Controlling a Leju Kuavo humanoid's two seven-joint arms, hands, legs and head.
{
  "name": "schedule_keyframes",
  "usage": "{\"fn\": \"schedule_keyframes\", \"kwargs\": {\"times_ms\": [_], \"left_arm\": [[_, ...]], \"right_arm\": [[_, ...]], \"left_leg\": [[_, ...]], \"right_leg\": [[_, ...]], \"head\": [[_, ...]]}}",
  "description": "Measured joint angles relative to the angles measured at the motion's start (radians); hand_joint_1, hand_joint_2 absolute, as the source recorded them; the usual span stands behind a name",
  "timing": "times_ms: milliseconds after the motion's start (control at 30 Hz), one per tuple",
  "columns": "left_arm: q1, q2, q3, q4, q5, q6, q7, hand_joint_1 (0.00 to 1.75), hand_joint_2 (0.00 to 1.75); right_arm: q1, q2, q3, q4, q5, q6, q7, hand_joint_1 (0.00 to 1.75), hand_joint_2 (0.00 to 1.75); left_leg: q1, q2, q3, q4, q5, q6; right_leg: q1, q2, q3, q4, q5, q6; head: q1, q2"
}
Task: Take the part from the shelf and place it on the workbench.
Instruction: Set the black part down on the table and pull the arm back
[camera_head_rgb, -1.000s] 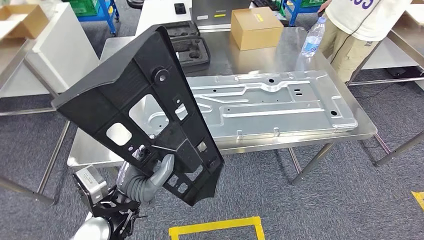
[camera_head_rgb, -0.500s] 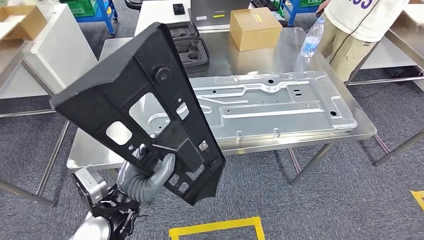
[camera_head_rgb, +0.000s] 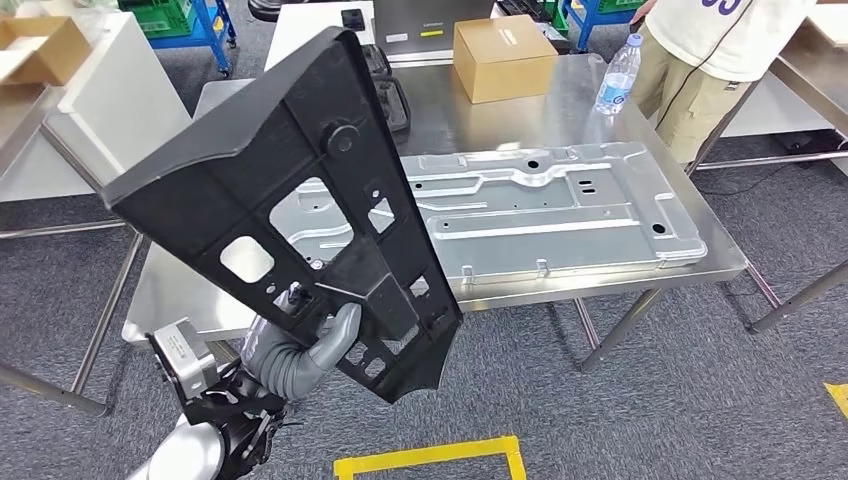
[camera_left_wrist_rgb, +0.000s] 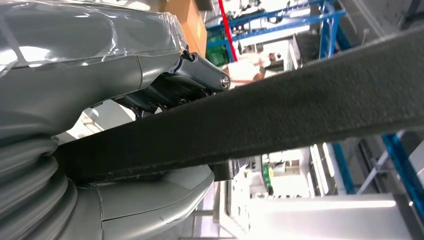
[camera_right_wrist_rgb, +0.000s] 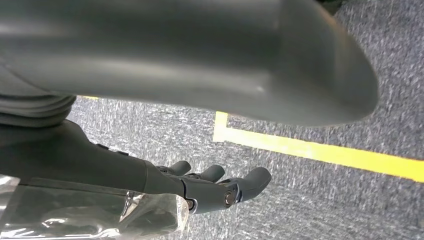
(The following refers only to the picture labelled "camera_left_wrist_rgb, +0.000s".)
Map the stainless steel workbench table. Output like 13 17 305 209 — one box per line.
192 180 424 240

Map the clear plastic film wrap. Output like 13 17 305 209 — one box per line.
0 0 188 79

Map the cardboard box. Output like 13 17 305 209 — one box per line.
161 0 209 58

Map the green plastic crate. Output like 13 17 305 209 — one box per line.
205 33 230 67

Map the red pole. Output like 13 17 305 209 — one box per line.
217 0 239 63

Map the person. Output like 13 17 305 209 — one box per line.
223 46 277 84

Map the blue wheeled rack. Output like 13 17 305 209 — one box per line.
205 0 352 64

